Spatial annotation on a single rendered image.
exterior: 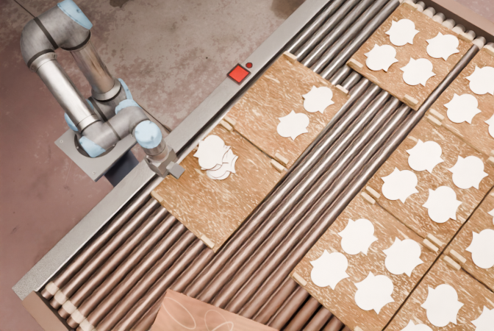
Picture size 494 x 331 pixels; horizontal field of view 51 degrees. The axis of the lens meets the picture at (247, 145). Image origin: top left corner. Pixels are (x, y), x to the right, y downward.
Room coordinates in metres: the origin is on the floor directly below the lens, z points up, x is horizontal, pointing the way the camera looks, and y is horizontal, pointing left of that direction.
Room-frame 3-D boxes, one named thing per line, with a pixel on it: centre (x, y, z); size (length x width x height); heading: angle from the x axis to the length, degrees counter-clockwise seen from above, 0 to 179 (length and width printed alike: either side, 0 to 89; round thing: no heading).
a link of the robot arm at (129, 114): (0.84, 0.36, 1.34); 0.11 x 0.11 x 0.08; 28
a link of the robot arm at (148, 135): (0.76, 0.30, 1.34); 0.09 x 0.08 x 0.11; 28
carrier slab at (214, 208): (0.73, 0.14, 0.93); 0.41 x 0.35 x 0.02; 129
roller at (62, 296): (0.99, 0.04, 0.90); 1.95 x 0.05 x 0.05; 128
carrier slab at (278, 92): (1.00, -0.19, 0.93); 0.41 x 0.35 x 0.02; 130
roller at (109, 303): (0.87, -0.06, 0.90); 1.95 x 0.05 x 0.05; 128
